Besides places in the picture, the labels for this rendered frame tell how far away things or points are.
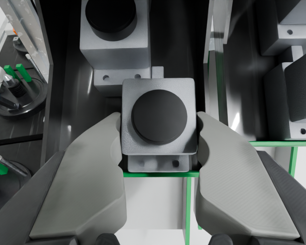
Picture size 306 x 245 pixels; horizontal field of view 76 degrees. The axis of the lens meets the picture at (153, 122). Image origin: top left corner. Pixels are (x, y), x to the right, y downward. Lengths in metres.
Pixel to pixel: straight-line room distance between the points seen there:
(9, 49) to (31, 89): 0.25
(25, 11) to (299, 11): 0.21
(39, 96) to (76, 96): 0.38
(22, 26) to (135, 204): 0.27
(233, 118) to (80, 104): 0.14
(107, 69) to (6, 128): 0.44
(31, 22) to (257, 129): 0.21
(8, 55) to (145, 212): 0.64
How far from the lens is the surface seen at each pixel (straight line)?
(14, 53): 0.79
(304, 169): 0.65
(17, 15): 0.21
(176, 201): 0.34
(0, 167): 0.46
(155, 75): 0.16
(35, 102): 0.56
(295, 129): 0.19
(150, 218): 0.35
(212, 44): 0.23
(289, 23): 0.21
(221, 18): 0.21
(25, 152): 0.51
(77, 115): 0.19
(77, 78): 0.20
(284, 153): 0.35
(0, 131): 0.58
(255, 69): 0.22
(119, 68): 0.16
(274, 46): 0.22
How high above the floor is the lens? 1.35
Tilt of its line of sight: 55 degrees down
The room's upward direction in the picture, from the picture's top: 1 degrees counter-clockwise
